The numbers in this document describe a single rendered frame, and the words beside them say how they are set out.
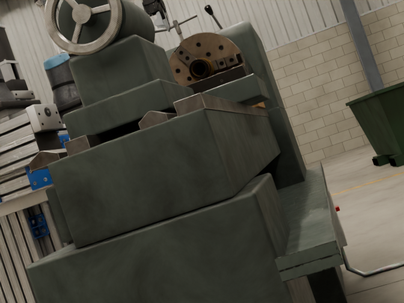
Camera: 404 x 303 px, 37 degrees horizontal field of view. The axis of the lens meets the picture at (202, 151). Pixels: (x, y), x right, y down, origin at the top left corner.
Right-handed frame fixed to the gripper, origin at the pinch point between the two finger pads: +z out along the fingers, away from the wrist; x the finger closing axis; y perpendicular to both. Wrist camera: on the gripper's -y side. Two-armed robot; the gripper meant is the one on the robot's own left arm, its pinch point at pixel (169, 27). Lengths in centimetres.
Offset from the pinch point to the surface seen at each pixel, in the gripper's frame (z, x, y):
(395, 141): 108, -415, -120
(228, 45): 20.1, 23.4, -23.9
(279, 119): 54, 8, -33
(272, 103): 46, 8, -32
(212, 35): 14.4, 23.4, -19.3
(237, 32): 13.9, 7.8, -27.7
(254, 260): 78, 158, -29
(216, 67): 27.5, 31.4, -17.9
